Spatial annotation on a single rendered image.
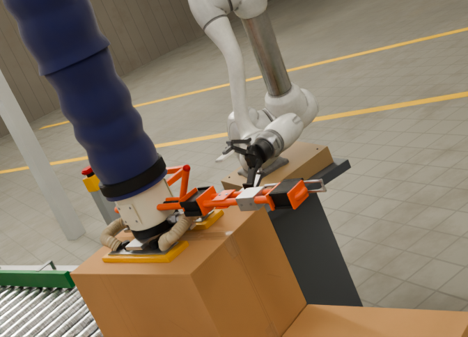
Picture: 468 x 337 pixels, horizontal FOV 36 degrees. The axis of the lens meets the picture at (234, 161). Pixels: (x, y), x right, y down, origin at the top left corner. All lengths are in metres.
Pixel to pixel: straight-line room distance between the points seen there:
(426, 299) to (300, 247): 0.64
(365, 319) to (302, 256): 0.81
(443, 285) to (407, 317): 1.14
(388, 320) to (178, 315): 0.64
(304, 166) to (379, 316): 0.85
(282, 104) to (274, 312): 0.92
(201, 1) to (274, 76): 0.45
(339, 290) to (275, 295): 0.87
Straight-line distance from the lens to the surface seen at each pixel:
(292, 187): 1.93
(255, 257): 2.30
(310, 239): 3.07
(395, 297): 3.41
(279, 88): 2.89
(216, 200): 2.11
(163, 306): 2.28
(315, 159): 2.95
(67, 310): 3.36
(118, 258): 2.41
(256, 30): 2.75
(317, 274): 3.13
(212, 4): 2.62
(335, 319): 2.37
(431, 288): 3.39
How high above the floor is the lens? 1.78
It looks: 17 degrees down
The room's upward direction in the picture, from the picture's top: 24 degrees counter-clockwise
